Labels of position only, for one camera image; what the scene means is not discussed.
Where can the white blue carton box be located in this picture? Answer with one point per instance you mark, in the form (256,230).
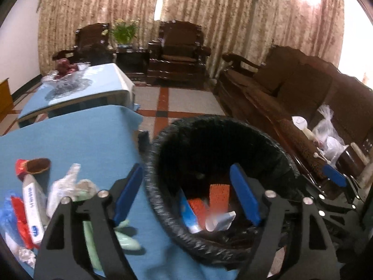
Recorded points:
(34,202)

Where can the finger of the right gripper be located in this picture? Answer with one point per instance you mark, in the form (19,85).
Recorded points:
(334,175)

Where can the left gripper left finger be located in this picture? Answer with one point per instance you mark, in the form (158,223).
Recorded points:
(80,241)

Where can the red fruit in bowl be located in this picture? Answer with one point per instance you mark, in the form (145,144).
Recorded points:
(64,67)

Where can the blue plastic bag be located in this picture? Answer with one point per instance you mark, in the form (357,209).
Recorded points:
(9,219)

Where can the glass fruit bowl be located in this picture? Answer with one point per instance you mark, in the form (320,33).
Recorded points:
(67,80)

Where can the right dark wooden armchair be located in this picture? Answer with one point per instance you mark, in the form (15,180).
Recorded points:
(178,54)

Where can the left dark wooden armchair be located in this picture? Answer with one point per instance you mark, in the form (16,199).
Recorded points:
(91,46)

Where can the blue tablecloth far table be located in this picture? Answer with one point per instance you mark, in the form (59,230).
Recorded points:
(94,86)

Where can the wooden tv cabinet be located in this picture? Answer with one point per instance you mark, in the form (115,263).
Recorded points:
(6,100)

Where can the dark wooden armchair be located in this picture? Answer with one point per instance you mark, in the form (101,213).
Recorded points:
(91,46)
(178,54)

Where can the white plastic bags on sofa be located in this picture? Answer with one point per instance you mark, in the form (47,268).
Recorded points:
(329,141)

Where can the blue tablecloth near table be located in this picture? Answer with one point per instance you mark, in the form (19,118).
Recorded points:
(101,141)

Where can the blue tablecloth table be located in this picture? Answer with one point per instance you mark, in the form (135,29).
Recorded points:
(94,86)
(101,141)

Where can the white cup on sofa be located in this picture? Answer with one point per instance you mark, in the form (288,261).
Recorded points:
(302,125)

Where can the potted green plant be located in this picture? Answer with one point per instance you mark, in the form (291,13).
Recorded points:
(125,32)

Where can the floral beige curtains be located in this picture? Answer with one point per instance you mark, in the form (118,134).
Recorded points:
(244,27)

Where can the blue white packet in bin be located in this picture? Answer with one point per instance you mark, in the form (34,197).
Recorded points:
(187,215)

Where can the black lined trash bin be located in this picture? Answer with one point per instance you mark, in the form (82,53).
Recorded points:
(193,157)

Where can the clear white plastic bag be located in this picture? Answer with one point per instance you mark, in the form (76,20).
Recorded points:
(69,186)

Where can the red plastic wrapper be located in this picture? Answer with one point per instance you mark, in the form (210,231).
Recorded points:
(22,225)

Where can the dark wooden side table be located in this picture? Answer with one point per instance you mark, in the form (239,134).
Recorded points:
(133,62)

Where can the red brown paper cup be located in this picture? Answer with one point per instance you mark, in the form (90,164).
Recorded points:
(36,166)

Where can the dark wooden sofa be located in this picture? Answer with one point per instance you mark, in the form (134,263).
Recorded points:
(290,83)

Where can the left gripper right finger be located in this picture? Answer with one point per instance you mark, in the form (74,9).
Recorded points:
(310,253)

